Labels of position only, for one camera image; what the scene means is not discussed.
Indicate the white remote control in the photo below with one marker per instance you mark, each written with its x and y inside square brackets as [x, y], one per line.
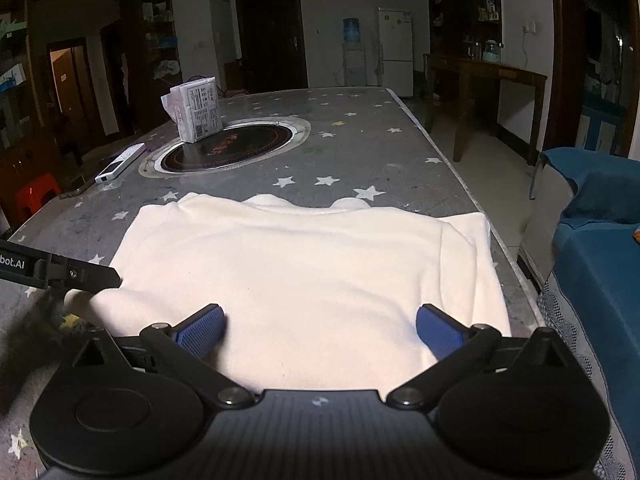
[120, 162]

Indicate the brown wooden door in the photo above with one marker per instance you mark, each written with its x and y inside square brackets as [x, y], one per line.
[72, 85]

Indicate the white tissue pack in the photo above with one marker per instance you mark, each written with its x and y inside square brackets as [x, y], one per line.
[197, 107]

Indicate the teal storage jar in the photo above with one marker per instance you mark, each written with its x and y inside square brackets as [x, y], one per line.
[492, 51]

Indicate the dark wooden side desk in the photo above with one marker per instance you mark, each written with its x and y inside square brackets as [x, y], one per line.
[495, 72]

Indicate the blue covered sofa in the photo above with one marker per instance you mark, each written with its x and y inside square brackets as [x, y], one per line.
[595, 260]

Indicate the dark entrance door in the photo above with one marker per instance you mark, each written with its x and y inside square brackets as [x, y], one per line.
[271, 40]

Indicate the round built-in induction cooker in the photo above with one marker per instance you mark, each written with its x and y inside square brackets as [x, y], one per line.
[225, 147]

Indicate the white water dispenser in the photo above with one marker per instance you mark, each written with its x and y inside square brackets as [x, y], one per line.
[354, 65]

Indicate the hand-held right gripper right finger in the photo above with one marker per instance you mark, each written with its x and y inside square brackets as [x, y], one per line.
[440, 332]

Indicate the cream knit sweater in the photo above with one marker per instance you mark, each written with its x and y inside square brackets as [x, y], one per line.
[300, 270]

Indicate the blue water bottle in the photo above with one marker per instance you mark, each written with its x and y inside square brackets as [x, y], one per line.
[351, 31]

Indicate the white cloth bundle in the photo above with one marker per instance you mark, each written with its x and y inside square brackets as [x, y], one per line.
[166, 69]

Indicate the red plastic stool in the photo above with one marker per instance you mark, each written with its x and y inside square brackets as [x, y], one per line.
[37, 192]

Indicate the dark wooden display cabinet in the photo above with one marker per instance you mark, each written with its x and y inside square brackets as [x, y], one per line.
[462, 5]

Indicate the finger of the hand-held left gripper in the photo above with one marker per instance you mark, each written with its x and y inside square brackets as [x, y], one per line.
[87, 276]

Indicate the white refrigerator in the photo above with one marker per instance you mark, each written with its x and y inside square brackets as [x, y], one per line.
[395, 52]

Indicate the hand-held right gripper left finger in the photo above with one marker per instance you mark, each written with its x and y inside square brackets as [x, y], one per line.
[201, 332]

